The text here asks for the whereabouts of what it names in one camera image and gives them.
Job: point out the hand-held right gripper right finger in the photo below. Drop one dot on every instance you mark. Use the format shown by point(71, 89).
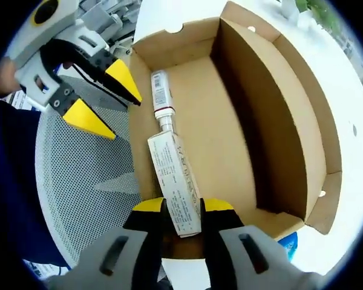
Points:
point(230, 272)

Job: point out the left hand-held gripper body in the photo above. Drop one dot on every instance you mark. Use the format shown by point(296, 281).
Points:
point(27, 39)

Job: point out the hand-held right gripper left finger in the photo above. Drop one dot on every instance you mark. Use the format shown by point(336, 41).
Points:
point(133, 266)

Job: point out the white tube with cap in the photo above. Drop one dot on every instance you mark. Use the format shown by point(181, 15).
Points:
point(161, 90)

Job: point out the blue wet wipes soft item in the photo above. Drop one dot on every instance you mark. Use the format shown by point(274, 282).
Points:
point(290, 246)

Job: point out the small white carton box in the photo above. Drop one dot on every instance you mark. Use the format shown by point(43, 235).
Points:
point(175, 187)

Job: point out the brown cardboard shoe box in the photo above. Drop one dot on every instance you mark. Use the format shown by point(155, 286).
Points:
point(224, 136)

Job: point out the person's left hand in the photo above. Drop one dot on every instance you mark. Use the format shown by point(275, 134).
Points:
point(6, 78)

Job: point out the blue white printed board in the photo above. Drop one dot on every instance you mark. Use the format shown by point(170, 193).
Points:
point(19, 100)

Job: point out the grey mesh office chair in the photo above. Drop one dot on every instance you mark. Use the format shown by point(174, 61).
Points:
point(78, 181)

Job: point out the person's navy clothing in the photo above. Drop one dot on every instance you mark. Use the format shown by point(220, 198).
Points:
point(15, 181)

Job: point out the green potted plant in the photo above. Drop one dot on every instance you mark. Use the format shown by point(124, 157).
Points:
point(320, 12)

